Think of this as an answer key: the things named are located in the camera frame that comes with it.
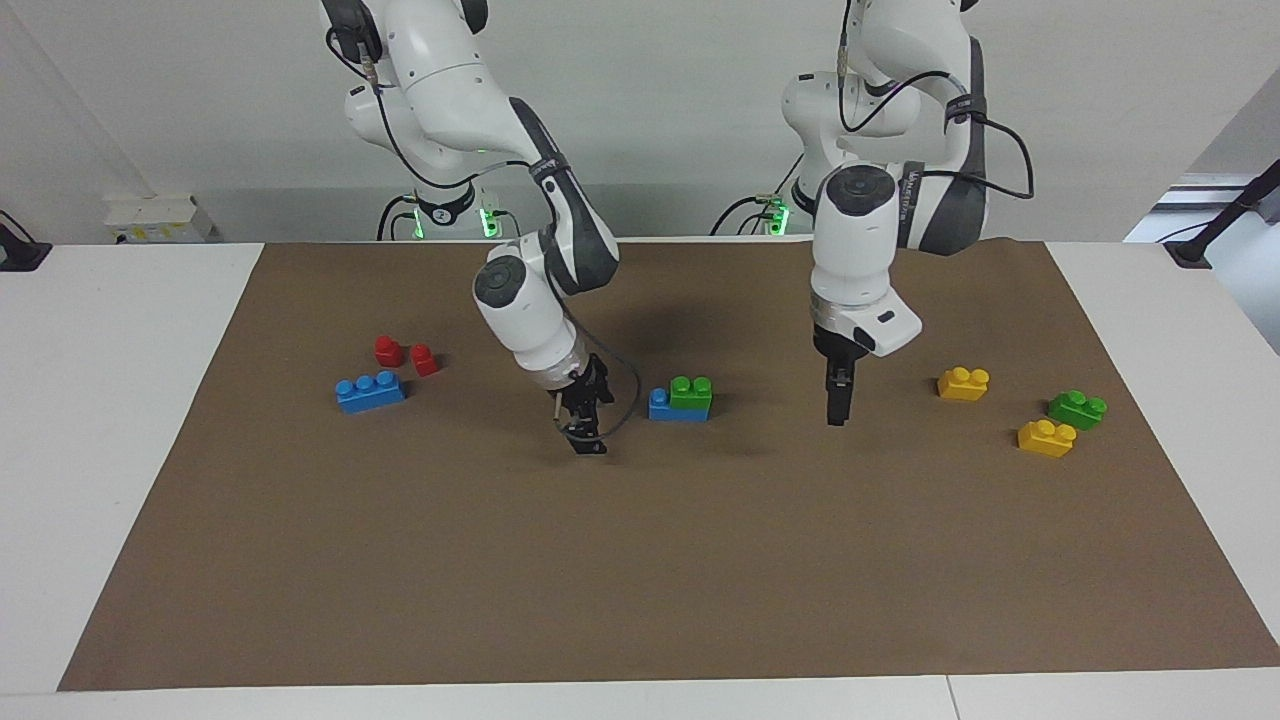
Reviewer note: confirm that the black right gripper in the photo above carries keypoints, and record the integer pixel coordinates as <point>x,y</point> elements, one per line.
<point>588,385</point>

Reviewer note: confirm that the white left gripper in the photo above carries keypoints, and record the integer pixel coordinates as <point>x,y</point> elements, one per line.
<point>875,325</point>

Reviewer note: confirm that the blue three-stud toy brick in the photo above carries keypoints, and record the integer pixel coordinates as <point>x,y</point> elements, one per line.
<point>662,408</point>
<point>370,392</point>

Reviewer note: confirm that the green two-stud toy brick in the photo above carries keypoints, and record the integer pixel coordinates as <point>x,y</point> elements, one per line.
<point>1077,408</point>
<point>691,392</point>

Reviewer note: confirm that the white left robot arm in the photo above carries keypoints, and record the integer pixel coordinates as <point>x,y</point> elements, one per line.
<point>855,240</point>

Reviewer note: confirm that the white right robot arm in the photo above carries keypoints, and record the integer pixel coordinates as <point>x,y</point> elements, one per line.
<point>450,80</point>

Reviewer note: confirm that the yellow two-stud toy brick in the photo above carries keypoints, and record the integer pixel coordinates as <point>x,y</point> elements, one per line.
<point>963,384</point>
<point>1046,438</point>

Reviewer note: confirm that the brown paper table mat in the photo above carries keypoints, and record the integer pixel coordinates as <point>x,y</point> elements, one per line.
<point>650,550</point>

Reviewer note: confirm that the red single-stud toy brick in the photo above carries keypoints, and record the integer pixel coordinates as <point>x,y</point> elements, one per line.
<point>424,359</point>
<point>389,350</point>

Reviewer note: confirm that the black slanted stand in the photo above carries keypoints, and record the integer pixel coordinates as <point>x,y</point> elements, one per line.
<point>1225,215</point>

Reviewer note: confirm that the white wall box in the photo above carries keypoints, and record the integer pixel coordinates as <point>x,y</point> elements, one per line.
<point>160,218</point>

